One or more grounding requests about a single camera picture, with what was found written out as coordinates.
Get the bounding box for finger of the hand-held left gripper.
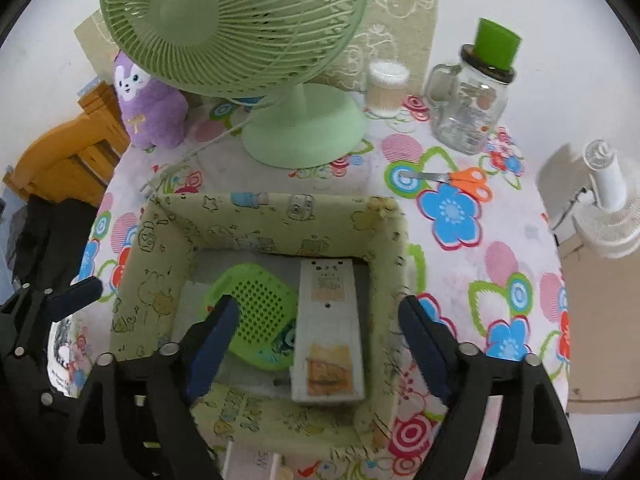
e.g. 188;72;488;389
0;276;104;346
0;342;56;411

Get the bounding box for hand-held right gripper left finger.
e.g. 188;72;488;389
62;294;241;480

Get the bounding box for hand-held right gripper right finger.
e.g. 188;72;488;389
398;295;581;480

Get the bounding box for green perforated plastic case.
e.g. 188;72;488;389
200;263;301;372

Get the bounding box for white remote control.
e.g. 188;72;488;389
291;258;365;405

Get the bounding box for white charger block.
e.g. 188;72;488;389
222;442;286;480

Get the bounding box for green cartoon print box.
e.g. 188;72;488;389
109;192;408;461

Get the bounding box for white printed plastic bag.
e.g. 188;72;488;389
47;310;93;401

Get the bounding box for black clothing pile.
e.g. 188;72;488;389
0;195;108;301

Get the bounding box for floral tablecloth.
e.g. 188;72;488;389
70;87;571;480

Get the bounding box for wooden chair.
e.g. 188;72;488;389
2;82;132;206

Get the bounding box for beige door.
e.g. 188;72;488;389
555;232;640;413

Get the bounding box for purple plush toy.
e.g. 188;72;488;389
111;50;190;150

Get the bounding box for glass mug jar green lid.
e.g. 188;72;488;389
424;17;523;156

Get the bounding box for white standing fan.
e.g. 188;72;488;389
542;139;640;261

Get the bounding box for clear cotton swab jar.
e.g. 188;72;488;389
366;60;411;117

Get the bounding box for green desk fan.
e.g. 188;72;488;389
98;0;372;168

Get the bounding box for orange handled scissors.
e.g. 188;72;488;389
398;167;493;201

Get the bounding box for black fan power cable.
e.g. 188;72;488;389
550;187;588;231

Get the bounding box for white fan power cable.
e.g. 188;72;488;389
140;110;266;196

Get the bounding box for green cartoon wall sheet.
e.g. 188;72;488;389
75;0;446;93

